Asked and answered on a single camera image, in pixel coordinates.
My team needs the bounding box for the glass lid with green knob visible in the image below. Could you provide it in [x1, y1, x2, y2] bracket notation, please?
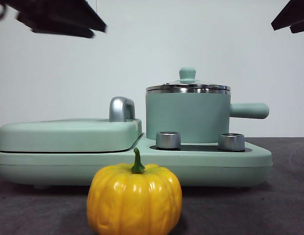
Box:
[145, 67, 231, 94]

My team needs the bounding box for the yellow pumpkin with green stem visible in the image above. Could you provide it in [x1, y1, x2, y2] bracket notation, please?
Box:
[86, 147, 183, 235]

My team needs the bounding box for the mint green hinged griddle cover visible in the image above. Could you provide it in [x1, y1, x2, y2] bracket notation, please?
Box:
[0, 96, 144, 153]

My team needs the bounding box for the silver control knob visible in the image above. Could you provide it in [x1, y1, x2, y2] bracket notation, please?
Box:
[155, 131, 182, 150]
[218, 133, 246, 151]

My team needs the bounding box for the mint green breakfast machine base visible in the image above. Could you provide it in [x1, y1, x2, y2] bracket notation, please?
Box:
[0, 136, 274, 191]

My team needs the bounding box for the mint green pot with handle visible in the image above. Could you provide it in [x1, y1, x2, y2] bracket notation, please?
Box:
[145, 89, 270, 144]

